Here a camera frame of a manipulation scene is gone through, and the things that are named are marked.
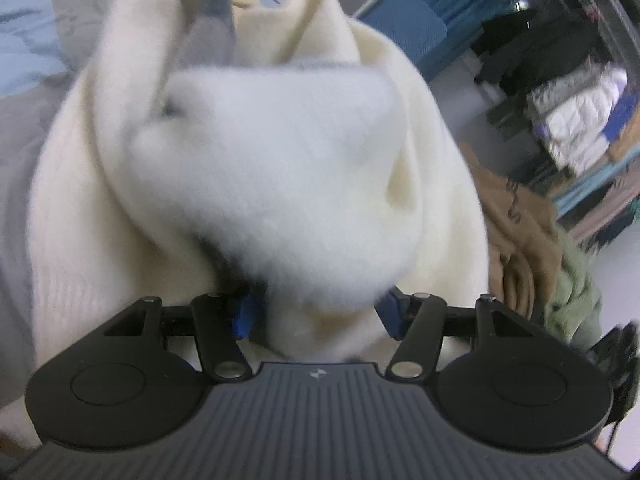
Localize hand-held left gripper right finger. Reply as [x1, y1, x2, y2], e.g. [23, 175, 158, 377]
[374, 286, 539, 382]

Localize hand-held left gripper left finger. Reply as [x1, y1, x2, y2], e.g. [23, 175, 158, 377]
[102, 291, 260, 382]

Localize white sweater with blue stripes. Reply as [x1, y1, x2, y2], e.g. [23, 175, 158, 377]
[27, 0, 493, 376]

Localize green fleece garment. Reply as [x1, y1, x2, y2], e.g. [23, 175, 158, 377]
[542, 235, 603, 351]

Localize pink hanging garment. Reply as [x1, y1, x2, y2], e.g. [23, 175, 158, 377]
[570, 195, 640, 248]

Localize brown hoodie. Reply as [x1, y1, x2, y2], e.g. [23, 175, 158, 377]
[460, 145, 566, 321]

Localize light blue hanging garment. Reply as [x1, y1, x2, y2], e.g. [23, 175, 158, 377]
[555, 145, 640, 216]

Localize blue hanging sweater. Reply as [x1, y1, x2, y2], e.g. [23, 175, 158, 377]
[602, 85, 640, 143]

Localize white puffer jacket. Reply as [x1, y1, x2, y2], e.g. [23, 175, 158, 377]
[525, 60, 628, 171]

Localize patchwork quilt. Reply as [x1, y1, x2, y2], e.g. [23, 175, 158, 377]
[0, 0, 306, 466]

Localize black hanging coat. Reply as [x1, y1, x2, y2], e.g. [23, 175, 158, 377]
[472, 7, 601, 96]

